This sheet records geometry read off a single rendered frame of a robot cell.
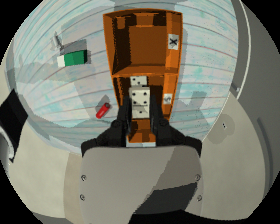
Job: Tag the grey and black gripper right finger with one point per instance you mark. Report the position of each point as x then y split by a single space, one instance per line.
166 134

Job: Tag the white domino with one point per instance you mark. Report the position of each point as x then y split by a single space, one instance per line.
138 81
140 97

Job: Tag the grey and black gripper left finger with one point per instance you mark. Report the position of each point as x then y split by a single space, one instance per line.
119 128

